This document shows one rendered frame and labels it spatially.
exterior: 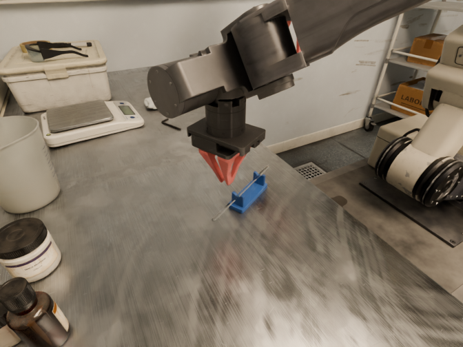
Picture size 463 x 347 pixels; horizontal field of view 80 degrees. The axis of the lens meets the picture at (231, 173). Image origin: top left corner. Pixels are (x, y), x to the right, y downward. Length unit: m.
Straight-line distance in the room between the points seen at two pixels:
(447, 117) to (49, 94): 1.25
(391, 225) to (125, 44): 1.35
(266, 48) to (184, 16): 1.24
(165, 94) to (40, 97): 0.81
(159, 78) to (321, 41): 0.16
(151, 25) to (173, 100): 1.19
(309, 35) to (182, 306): 0.36
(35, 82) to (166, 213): 0.68
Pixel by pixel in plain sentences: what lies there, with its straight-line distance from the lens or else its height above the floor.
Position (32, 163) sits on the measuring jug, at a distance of 0.60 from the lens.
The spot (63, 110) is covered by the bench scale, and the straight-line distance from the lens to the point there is 0.96.
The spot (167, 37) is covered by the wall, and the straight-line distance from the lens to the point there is 1.51.
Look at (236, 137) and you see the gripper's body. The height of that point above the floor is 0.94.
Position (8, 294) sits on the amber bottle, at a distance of 0.38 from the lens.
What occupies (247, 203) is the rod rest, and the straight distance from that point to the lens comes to 0.54.
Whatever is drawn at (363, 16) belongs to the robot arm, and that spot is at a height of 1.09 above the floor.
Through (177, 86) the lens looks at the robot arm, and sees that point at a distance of 0.29.
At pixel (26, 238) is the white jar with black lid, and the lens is 0.49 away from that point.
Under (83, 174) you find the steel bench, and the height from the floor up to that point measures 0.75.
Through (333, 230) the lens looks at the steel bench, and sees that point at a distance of 0.54.
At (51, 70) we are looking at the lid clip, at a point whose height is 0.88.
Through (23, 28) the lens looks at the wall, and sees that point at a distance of 1.44.
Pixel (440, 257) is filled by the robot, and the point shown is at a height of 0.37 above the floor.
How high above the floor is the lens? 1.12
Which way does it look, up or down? 36 degrees down
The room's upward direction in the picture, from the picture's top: straight up
